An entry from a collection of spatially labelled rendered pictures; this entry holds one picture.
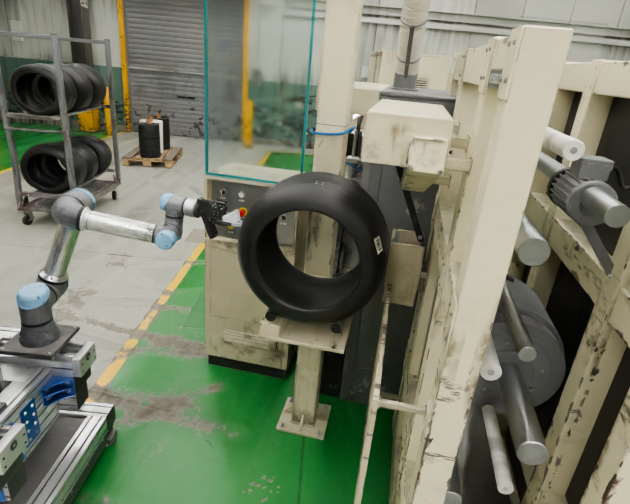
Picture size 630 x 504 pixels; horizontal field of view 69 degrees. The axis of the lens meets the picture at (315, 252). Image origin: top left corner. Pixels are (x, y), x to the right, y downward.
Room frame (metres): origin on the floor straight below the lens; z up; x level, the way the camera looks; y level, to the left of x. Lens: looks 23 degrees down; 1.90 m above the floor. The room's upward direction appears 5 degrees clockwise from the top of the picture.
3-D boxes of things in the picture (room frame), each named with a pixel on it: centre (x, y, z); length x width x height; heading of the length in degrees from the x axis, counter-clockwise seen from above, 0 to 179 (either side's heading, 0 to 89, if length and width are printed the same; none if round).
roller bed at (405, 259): (1.95, -0.42, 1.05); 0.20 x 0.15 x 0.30; 170
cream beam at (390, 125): (1.63, -0.28, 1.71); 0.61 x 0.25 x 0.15; 170
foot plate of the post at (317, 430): (2.05, -0.03, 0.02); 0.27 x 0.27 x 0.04; 80
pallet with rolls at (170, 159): (8.17, 3.05, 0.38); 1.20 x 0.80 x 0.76; 8
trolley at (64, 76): (5.16, 2.91, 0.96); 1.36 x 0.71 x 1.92; 0
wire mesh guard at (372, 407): (1.52, -0.29, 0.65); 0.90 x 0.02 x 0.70; 170
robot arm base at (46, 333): (1.61, 1.13, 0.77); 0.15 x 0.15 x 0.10
